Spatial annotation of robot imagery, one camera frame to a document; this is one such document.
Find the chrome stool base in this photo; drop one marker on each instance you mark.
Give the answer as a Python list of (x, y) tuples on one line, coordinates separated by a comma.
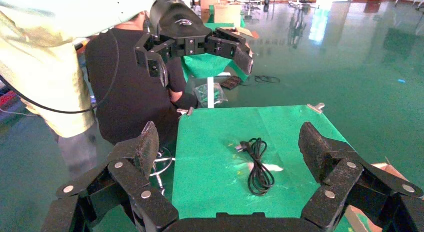
[(155, 173)]

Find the small blue floor scrap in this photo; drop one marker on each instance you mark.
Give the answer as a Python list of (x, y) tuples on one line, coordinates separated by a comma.
[(401, 81)]

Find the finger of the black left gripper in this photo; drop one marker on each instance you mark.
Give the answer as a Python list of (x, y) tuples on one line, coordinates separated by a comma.
[(232, 46), (152, 58)]

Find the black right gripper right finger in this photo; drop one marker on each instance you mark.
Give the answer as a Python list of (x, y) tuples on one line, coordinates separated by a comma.
[(318, 154)]

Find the clear plastic bag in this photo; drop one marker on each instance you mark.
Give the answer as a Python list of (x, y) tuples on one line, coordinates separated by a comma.
[(215, 94)]

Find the orange-brown cardboard carton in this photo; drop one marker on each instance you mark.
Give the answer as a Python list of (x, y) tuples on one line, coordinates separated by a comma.
[(208, 4)]

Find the green covered background table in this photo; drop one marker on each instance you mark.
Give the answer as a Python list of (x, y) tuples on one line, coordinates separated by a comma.
[(202, 66)]

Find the person in black shirt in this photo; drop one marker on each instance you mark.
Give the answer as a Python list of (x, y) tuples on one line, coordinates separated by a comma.
[(132, 91)]

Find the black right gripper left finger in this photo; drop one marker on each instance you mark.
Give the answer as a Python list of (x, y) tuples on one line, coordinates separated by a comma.
[(145, 150)]

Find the silver binder clip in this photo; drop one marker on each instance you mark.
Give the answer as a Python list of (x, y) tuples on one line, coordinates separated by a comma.
[(316, 107), (189, 111)]

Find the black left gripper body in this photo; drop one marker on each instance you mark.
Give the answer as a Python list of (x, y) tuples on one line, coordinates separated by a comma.
[(179, 21)]

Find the green table cloth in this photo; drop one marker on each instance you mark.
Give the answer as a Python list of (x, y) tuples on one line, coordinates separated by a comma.
[(212, 157)]

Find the beige cardboard carton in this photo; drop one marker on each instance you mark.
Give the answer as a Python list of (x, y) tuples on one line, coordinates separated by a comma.
[(228, 14)]

